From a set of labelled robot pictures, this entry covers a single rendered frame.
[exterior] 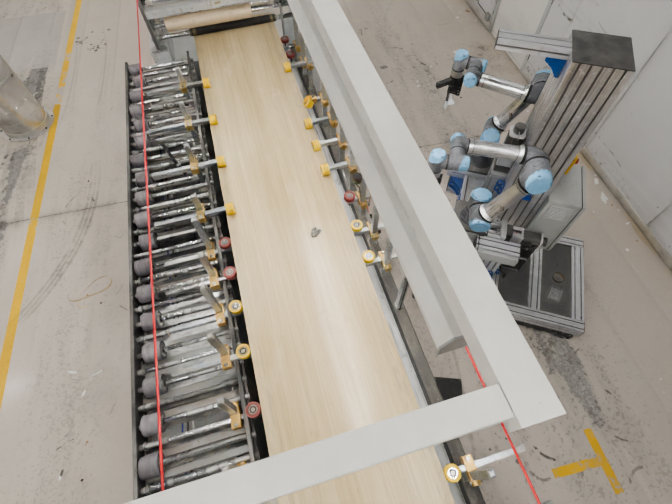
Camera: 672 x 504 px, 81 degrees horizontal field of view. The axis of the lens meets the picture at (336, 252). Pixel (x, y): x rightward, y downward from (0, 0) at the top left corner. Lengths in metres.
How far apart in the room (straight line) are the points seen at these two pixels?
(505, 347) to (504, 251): 1.98
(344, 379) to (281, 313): 0.53
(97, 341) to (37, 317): 0.61
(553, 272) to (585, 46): 1.94
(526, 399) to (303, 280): 1.91
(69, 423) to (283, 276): 2.00
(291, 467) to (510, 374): 0.34
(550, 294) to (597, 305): 0.52
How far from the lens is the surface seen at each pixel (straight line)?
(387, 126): 0.90
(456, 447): 2.43
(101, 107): 5.67
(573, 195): 2.69
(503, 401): 0.64
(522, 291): 3.44
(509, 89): 2.56
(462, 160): 2.03
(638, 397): 3.78
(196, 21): 4.40
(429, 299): 0.77
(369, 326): 2.30
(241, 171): 3.02
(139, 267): 2.84
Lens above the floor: 3.05
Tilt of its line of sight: 59 degrees down
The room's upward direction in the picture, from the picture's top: 2 degrees counter-clockwise
